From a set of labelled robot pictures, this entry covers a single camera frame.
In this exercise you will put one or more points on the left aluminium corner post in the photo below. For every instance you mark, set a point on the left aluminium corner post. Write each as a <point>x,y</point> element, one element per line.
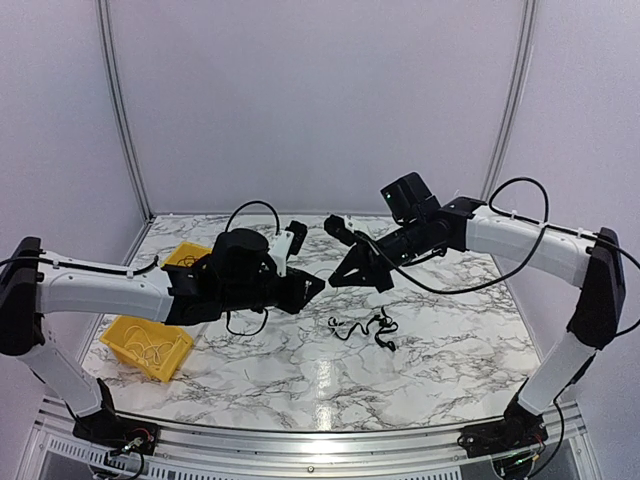
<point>107,39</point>

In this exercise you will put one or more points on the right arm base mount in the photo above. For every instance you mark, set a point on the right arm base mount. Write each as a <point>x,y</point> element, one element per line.
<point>516,429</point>

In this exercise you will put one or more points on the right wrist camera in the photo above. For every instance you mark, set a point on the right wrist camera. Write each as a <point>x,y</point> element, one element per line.
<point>346,229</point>

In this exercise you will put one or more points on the aluminium front rail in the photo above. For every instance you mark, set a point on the aluminium front rail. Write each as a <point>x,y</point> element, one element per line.
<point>204,452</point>

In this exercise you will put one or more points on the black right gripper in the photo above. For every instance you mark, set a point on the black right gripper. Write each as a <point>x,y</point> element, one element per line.
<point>371,271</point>

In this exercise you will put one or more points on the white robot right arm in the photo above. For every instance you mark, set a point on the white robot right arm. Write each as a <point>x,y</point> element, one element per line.
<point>591,262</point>

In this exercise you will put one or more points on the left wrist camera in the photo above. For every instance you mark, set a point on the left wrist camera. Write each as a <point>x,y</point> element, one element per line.
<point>286,243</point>

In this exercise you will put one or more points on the right aluminium corner post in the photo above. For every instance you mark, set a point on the right aluminium corner post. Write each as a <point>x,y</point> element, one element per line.
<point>516,85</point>

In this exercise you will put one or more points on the aluminium corner post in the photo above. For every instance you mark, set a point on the aluminium corner post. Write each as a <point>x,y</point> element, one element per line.
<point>107,39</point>
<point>516,85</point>

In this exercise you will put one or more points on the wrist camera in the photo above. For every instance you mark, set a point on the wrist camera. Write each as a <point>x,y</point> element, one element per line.
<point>346,229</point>
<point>286,243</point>

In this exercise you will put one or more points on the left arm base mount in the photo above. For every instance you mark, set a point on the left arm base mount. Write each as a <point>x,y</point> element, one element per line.
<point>105,427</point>

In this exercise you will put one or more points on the yellow bin near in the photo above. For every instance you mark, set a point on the yellow bin near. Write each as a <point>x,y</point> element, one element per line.
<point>156,349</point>

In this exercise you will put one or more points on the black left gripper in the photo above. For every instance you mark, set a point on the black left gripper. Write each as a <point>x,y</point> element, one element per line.
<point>295,297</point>

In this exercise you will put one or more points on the yellow bin far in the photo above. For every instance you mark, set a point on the yellow bin far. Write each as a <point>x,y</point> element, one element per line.
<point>186,254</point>

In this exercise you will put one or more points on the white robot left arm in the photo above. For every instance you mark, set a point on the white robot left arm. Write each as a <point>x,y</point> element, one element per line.
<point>243,271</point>

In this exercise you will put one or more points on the yellow bin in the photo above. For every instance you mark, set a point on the yellow bin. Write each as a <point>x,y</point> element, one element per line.
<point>186,254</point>
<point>156,349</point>

